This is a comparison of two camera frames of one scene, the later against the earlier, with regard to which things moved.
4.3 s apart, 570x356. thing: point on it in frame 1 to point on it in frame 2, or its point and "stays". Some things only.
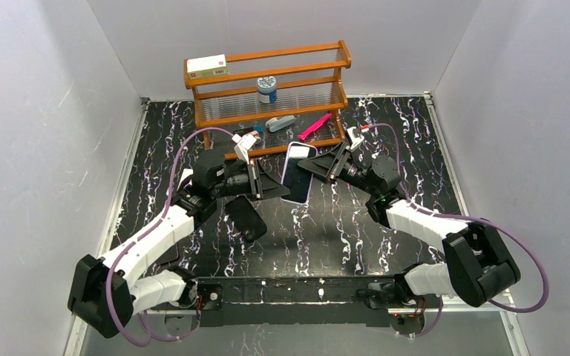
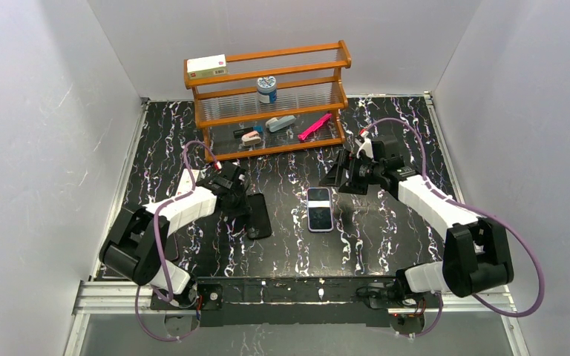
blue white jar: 266,89 stays
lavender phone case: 296,179 to 330,205
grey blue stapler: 274,124 stays
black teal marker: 258,128 stays
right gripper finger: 323,164 to 338,175
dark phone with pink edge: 171,255 stays
